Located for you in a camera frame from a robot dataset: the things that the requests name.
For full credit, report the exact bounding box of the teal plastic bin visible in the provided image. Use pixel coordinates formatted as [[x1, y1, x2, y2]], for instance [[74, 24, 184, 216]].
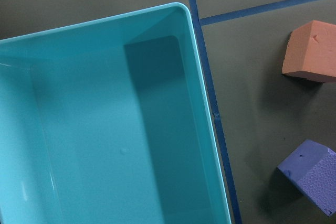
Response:
[[1, 2, 231, 223]]

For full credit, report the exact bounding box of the orange foam block left side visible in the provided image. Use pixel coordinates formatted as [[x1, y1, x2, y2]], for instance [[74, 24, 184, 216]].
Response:
[[282, 20, 335, 83]]

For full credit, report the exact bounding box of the purple foam block left side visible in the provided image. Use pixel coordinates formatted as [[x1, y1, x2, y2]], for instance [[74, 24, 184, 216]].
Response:
[[277, 140, 335, 217]]

